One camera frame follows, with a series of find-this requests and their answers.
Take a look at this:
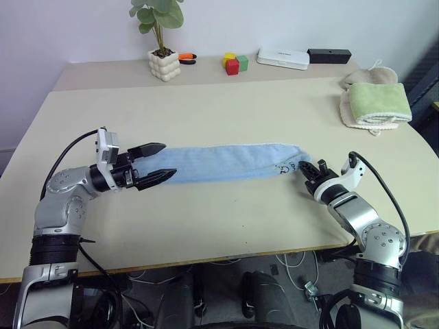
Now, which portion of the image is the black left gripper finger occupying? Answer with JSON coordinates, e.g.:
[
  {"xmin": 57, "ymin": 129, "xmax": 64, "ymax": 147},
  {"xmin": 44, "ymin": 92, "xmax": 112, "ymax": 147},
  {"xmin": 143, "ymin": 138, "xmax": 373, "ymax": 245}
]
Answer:
[
  {"xmin": 135, "ymin": 167, "xmax": 178, "ymax": 192},
  {"xmin": 128, "ymin": 142, "xmax": 168, "ymax": 160}
]

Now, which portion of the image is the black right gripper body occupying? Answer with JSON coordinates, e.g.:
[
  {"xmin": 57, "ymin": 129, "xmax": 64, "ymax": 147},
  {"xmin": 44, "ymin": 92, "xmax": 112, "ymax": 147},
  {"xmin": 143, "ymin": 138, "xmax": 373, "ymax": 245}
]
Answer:
[{"xmin": 305, "ymin": 170, "xmax": 340, "ymax": 195}]

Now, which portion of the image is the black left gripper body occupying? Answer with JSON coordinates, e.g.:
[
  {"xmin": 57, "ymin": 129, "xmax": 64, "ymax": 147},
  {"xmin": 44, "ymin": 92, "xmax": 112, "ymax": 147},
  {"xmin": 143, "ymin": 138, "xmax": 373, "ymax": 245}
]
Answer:
[{"xmin": 110, "ymin": 151, "xmax": 141, "ymax": 191}]

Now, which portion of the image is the light blue towel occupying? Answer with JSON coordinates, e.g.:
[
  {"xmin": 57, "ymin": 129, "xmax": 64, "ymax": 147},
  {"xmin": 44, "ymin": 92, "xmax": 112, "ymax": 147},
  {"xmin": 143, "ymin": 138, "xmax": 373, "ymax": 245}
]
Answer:
[{"xmin": 132, "ymin": 141, "xmax": 313, "ymax": 188}]

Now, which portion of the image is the folded white towel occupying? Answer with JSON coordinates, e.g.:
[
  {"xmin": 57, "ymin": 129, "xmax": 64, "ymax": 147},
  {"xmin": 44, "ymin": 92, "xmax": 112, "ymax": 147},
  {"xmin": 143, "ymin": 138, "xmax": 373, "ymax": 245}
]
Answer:
[{"xmin": 339, "ymin": 90, "xmax": 403, "ymax": 137}]

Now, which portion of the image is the folded green towel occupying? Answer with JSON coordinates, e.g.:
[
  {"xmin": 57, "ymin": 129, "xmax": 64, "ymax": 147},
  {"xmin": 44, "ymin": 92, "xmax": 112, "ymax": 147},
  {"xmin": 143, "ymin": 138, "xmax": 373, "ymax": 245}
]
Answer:
[{"xmin": 346, "ymin": 82, "xmax": 413, "ymax": 125}]

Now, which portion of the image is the green plant in white pot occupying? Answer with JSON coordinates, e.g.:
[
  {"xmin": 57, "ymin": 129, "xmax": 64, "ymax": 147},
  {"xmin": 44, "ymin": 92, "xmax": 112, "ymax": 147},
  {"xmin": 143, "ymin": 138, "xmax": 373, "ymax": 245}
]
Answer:
[{"xmin": 129, "ymin": 0, "xmax": 185, "ymax": 84}]

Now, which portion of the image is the orange marker pen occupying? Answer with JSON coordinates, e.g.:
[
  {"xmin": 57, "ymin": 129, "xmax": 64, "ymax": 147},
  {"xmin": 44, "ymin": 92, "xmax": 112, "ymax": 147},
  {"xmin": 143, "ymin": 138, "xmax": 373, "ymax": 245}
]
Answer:
[{"xmin": 178, "ymin": 51, "xmax": 199, "ymax": 66}]

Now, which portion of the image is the beige cloth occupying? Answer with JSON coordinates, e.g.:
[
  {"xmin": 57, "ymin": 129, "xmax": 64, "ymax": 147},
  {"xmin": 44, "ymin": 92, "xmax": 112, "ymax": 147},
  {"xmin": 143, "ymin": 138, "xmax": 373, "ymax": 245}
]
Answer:
[{"xmin": 340, "ymin": 59, "xmax": 399, "ymax": 91}]

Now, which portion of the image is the long black box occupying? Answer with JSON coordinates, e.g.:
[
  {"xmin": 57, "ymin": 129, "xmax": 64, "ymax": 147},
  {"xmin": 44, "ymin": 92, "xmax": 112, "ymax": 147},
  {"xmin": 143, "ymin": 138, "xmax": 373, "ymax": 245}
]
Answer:
[{"xmin": 306, "ymin": 48, "xmax": 353, "ymax": 65}]

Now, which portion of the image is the flat white box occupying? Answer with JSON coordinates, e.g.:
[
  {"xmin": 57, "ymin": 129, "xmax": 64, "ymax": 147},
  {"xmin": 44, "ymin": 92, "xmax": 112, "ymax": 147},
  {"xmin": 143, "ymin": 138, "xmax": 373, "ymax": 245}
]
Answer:
[{"xmin": 257, "ymin": 47, "xmax": 311, "ymax": 71}]

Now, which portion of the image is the black mesh chair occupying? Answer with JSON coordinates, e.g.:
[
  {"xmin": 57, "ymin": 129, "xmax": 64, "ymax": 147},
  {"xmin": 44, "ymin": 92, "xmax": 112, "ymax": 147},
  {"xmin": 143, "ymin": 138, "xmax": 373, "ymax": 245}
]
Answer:
[{"xmin": 402, "ymin": 33, "xmax": 439, "ymax": 116}]

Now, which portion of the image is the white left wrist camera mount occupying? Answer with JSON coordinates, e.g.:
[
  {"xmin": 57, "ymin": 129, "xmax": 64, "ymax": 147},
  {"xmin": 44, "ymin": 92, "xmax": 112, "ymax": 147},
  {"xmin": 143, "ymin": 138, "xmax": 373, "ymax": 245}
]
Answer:
[{"xmin": 94, "ymin": 127, "xmax": 121, "ymax": 191}]

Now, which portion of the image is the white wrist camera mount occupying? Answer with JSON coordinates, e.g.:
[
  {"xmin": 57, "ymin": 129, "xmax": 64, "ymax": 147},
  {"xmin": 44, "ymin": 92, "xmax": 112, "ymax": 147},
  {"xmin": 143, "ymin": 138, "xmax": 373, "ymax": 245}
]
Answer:
[
  {"xmin": 94, "ymin": 127, "xmax": 121, "ymax": 191},
  {"xmin": 313, "ymin": 156, "xmax": 366, "ymax": 204}
]

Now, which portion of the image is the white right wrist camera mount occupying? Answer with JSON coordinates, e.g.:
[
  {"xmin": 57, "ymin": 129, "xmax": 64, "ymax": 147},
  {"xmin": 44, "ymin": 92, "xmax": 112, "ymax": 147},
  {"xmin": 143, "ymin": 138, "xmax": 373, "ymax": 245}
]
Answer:
[{"xmin": 313, "ymin": 156, "xmax": 366, "ymax": 204}]

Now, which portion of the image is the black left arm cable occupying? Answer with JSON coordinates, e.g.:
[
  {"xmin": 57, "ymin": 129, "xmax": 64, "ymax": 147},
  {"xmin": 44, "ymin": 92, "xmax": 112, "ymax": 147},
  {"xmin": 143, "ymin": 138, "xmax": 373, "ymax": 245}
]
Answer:
[{"xmin": 39, "ymin": 128, "xmax": 102, "ymax": 202}]

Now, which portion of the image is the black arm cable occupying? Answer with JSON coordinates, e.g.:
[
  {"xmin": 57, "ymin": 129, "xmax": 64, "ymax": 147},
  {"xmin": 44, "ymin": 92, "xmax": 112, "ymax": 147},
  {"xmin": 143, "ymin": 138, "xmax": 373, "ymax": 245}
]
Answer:
[
  {"xmin": 348, "ymin": 150, "xmax": 412, "ymax": 261},
  {"xmin": 39, "ymin": 128, "xmax": 102, "ymax": 202}
]

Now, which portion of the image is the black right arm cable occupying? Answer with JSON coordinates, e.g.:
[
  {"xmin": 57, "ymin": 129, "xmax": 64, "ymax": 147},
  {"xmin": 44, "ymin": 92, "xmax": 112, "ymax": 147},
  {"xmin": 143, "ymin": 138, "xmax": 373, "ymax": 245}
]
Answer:
[{"xmin": 348, "ymin": 150, "xmax": 412, "ymax": 261}]

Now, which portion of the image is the black cable under table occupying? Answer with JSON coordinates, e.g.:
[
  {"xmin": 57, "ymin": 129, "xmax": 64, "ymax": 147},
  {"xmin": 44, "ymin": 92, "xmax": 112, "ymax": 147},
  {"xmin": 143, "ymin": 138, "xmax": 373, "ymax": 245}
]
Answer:
[{"xmin": 78, "ymin": 238, "xmax": 124, "ymax": 299}]

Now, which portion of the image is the white floor cable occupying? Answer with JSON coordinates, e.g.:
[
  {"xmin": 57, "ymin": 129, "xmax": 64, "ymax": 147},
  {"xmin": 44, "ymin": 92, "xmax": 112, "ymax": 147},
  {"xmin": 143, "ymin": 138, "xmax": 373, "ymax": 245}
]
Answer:
[{"xmin": 273, "ymin": 252, "xmax": 320, "ymax": 297}]

